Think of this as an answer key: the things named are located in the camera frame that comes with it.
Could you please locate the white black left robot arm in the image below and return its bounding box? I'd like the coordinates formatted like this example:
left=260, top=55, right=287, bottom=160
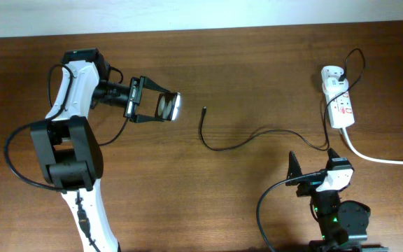
left=30, top=48, right=181, bottom=251

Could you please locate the black USB charging cable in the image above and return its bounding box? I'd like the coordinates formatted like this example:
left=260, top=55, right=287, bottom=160
left=199, top=48, right=367, bottom=153

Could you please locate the white power strip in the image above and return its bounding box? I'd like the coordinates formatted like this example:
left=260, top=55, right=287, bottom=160
left=321, top=66, right=355, bottom=129

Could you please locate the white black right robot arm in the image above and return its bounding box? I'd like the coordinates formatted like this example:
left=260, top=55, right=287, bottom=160
left=285, top=149, right=389, bottom=252

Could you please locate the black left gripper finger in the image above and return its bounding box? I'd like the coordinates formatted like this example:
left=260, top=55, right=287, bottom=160
left=141, top=76, right=170, bottom=93
left=131, top=114, right=160, bottom=123

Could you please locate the white power strip cord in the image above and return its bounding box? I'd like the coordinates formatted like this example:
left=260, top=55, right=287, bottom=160
left=339, top=127, right=403, bottom=167

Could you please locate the white USB charger plug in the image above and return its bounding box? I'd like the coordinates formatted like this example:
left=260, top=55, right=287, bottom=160
left=322, top=77, right=348, bottom=95

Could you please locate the black Galaxy smartphone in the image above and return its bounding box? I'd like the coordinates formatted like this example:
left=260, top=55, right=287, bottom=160
left=155, top=92, right=181, bottom=121

